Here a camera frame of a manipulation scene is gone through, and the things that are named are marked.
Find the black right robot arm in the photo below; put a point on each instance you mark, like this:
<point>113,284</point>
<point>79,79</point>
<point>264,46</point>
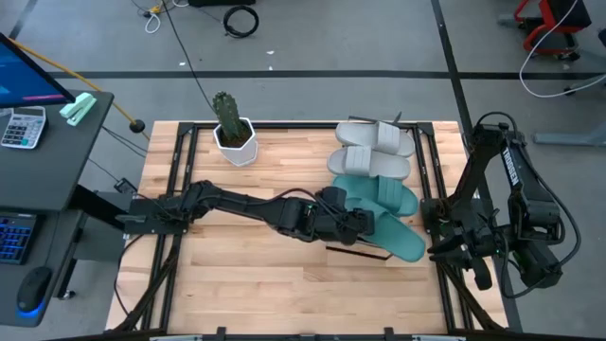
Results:
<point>511,166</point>

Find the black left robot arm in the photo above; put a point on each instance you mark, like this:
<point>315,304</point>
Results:
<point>246,203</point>

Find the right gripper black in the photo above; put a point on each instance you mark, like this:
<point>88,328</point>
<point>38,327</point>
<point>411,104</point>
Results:
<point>478,251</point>

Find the red and black cart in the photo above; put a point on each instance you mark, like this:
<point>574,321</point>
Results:
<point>568,14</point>

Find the green cactus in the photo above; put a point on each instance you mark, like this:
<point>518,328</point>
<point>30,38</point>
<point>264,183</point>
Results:
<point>227,113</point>

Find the computer monitor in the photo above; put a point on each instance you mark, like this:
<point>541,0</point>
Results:
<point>23,76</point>

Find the black desk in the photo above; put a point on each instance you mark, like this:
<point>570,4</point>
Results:
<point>47,166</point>

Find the wooden shelf with black frame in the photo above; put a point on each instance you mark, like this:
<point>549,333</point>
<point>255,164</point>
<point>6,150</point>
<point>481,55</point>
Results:
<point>358,253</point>

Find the black computer mouse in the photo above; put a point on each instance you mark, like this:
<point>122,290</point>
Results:
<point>34,289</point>

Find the black aluminium table frame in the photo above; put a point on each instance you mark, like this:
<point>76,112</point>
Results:
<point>284,126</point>

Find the grey metal desk foot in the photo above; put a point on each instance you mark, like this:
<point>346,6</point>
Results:
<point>568,138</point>

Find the grey desk calculator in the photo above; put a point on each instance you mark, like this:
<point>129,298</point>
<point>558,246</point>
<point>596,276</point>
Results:
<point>23,128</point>

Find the green rubber slide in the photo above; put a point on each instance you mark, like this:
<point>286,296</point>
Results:
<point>397,237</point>
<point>379,192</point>

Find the small black adaptor box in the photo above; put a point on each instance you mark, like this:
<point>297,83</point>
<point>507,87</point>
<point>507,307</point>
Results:
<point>126,185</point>

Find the grey rubber slide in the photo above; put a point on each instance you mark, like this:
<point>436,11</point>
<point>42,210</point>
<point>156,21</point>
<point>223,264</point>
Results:
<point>369,163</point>
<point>374,137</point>

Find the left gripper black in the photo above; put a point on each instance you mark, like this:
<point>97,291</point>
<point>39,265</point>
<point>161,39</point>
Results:
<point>350,225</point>

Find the backlit black keyboard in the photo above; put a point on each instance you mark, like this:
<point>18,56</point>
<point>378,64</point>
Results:
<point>16,239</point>

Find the white plant pot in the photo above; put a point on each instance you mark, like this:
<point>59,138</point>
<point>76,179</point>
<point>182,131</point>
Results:
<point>241,154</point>

